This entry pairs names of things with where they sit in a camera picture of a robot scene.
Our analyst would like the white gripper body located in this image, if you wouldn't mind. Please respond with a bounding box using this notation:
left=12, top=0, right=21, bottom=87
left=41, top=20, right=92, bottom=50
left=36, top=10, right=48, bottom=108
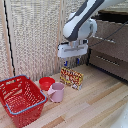
left=57, top=40, right=90, bottom=60

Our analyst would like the pink plastic pitcher cup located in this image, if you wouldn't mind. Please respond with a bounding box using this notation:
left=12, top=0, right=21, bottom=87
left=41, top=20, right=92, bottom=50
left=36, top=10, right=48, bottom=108
left=47, top=82, right=66, bottom=103

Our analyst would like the patterned snack bag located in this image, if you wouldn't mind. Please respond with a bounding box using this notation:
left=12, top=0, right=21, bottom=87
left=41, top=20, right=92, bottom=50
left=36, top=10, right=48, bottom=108
left=59, top=67, right=85, bottom=91

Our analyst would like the red plastic bowl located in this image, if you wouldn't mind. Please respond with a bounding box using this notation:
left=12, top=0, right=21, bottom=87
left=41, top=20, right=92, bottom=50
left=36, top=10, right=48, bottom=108
left=38, top=76, right=56, bottom=92

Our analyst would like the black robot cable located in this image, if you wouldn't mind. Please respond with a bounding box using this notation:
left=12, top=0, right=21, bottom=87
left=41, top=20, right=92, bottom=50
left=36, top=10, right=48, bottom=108
left=89, top=20, right=128, bottom=48

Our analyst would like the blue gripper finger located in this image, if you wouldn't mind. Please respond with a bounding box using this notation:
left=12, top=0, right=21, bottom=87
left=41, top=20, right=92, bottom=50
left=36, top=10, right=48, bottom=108
left=63, top=59, right=69, bottom=68
left=75, top=57, right=81, bottom=66

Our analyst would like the brown drawer cabinet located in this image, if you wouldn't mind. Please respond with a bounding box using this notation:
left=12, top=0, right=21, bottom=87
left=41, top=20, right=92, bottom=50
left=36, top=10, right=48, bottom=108
left=86, top=9, right=128, bottom=82

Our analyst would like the red plastic shopping basket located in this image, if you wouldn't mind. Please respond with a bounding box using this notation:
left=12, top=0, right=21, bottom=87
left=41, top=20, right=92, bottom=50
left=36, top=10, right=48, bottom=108
left=0, top=74, right=49, bottom=128

